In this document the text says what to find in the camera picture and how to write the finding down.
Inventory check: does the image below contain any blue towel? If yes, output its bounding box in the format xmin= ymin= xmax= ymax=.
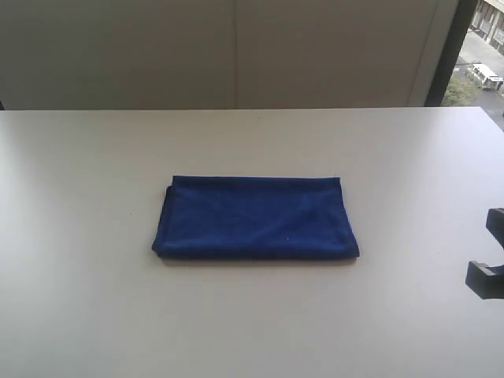
xmin=152 ymin=176 xmax=360 ymax=261

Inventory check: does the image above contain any black window frame post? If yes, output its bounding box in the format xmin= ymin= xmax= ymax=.
xmin=424 ymin=0 xmax=477 ymax=107

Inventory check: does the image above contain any white vehicle outside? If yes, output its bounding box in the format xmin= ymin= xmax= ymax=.
xmin=469 ymin=63 xmax=503 ymax=91

